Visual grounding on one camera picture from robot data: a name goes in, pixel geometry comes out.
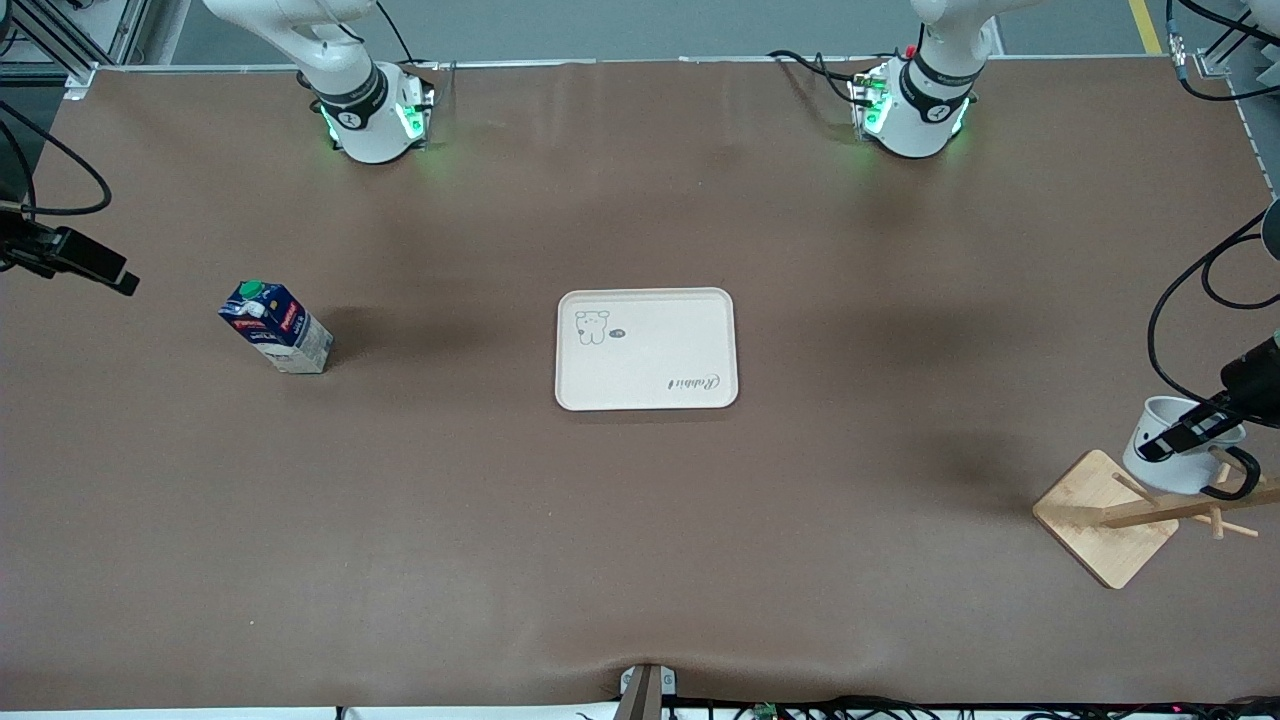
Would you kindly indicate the cream rabbit print tray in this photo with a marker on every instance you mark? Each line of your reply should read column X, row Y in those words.
column 650, row 360

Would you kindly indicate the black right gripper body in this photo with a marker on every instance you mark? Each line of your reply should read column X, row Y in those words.
column 30, row 243

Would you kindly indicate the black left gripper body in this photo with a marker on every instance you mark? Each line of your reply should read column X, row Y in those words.
column 1250, row 380

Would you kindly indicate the metal table edge bracket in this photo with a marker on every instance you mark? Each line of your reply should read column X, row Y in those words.
column 645, row 695

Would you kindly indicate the aluminium frame corner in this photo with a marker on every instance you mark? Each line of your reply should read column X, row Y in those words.
column 1215, row 62

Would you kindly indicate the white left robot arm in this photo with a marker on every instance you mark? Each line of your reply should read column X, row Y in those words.
column 920, row 125

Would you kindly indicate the aluminium frame with black bars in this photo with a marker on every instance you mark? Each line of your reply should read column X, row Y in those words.
column 100, row 30

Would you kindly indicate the wooden mug stand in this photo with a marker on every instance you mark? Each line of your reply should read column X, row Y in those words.
column 1100, row 530

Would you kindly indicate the blue milk carton green cap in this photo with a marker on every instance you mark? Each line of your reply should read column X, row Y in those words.
column 285, row 335

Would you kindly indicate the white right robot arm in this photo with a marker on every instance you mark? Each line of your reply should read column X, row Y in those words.
column 370, row 130

